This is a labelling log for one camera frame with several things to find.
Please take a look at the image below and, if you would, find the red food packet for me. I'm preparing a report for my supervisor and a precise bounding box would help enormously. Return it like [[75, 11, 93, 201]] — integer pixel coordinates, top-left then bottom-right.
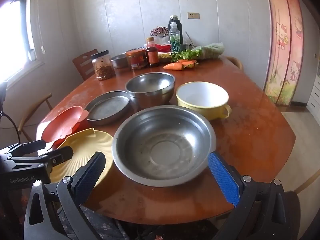
[[154, 36, 173, 53]]

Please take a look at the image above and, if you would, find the white cabinet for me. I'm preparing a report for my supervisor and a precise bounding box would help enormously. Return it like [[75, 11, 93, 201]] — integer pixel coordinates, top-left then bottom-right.
[[306, 72, 320, 115]]

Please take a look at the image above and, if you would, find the bundle of green vegetables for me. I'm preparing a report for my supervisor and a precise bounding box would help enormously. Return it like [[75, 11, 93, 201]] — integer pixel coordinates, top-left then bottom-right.
[[171, 42, 225, 63]]

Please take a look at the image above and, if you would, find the dark floral cloth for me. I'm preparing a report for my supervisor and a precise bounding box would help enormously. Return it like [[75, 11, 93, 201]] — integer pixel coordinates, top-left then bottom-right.
[[56, 204, 160, 240]]

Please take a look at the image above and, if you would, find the yellow plastic plate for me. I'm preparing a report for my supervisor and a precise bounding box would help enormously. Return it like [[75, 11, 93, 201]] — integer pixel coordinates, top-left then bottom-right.
[[49, 127, 115, 189]]

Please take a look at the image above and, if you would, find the small steel basin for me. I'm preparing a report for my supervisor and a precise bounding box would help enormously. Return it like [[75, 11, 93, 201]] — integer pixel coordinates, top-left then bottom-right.
[[111, 52, 128, 69]]

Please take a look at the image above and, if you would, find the window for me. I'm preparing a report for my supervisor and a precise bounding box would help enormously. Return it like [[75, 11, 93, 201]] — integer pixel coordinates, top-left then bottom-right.
[[0, 0, 45, 88]]

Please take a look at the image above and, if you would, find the decorative flower bunch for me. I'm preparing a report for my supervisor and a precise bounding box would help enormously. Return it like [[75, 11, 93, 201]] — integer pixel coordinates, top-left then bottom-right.
[[149, 26, 168, 37]]

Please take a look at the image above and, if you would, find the black bottle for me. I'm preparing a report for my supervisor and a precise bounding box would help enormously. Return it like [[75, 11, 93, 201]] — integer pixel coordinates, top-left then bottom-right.
[[168, 15, 184, 45]]

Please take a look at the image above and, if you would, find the round steel pan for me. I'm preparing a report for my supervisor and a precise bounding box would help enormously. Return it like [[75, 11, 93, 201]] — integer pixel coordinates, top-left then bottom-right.
[[84, 90, 131, 126]]

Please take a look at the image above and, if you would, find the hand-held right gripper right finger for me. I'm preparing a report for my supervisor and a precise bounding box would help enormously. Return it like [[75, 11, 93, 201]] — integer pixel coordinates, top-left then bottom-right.
[[208, 151, 295, 240]]

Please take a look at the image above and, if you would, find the large steel bowl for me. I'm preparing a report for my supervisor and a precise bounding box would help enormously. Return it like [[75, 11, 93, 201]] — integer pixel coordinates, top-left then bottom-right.
[[112, 105, 217, 187]]

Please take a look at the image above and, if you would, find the curved wooden armchair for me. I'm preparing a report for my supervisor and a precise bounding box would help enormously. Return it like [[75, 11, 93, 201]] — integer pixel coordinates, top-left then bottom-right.
[[17, 93, 53, 142], [226, 56, 244, 70]]

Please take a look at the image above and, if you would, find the black cable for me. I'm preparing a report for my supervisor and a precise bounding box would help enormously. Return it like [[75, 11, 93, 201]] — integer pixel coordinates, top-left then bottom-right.
[[0, 111, 20, 144]]

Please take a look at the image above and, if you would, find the red jar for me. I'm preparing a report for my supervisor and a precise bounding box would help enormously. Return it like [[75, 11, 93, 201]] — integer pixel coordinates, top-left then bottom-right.
[[126, 49, 148, 71]]

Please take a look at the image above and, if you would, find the pink cartoon sliding door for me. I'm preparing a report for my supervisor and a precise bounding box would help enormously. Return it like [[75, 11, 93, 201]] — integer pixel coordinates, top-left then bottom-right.
[[264, 0, 304, 105]]

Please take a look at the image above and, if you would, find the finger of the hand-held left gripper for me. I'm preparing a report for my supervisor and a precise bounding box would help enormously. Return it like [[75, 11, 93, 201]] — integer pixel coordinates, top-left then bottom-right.
[[5, 140, 47, 155], [32, 146, 74, 173]]

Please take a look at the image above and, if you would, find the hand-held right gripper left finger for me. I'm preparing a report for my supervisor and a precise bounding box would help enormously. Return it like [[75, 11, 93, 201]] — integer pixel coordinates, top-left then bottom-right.
[[24, 151, 107, 240]]

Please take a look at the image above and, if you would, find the brown sauce bottle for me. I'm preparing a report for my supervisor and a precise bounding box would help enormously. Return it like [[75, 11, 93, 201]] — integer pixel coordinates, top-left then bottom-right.
[[146, 37, 160, 67]]

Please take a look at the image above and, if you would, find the clear plastic bottle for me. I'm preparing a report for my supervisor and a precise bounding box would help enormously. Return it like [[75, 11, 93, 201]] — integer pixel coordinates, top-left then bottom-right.
[[169, 22, 181, 53]]

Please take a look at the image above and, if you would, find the brown slatted wooden chair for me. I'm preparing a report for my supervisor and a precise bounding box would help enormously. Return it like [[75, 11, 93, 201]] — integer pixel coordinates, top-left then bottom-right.
[[72, 49, 99, 81]]

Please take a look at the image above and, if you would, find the glass jar with black lid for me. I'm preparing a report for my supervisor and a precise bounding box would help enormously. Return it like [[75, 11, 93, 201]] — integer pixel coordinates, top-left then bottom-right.
[[91, 50, 116, 81]]

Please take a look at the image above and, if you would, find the yellow enamel bowl with handle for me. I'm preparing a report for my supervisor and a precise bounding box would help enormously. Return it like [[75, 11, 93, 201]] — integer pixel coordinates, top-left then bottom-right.
[[175, 81, 232, 121]]

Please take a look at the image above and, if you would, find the red plastic plate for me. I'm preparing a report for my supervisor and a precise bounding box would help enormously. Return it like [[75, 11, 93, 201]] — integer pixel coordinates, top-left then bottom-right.
[[41, 106, 90, 148]]

